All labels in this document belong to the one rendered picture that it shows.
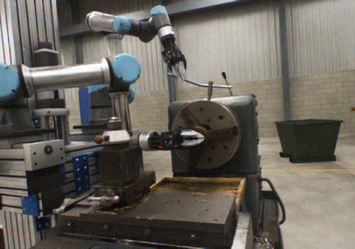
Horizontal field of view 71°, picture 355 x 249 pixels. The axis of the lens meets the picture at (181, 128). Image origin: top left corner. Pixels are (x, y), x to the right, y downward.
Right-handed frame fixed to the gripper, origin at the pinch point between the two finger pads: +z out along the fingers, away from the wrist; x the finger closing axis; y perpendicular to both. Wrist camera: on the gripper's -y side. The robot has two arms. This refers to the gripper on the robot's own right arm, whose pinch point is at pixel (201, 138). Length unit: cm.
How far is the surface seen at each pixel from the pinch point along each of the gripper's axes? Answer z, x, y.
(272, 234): 23, -54, -38
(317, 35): 204, 278, -1030
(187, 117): -8.9, 8.3, -10.9
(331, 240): 68, -109, -146
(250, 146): 15.3, -8.2, -30.9
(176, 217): 6.8, -11.2, 46.8
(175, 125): -16.5, 4.9, -14.7
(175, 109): -22.1, 12.9, -30.4
